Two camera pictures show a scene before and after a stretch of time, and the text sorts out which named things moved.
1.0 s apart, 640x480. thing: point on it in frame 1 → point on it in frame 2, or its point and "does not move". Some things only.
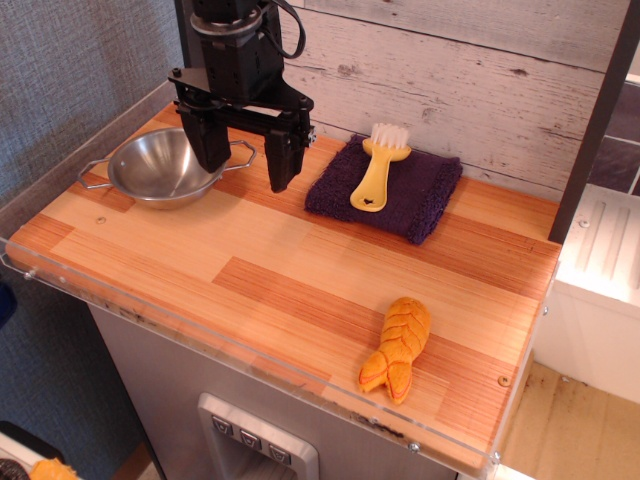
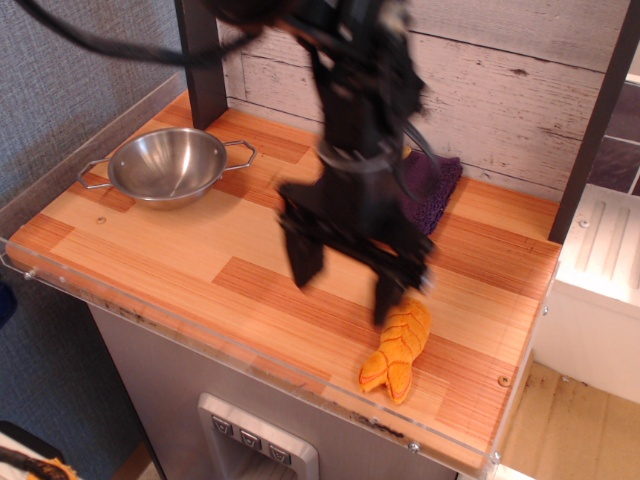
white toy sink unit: (590, 326) does not move
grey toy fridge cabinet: (166, 377) does not move
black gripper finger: (284, 155) → (389, 294)
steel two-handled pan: (156, 169) does not move
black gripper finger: (209, 138) → (305, 255)
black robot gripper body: (247, 83) → (357, 202)
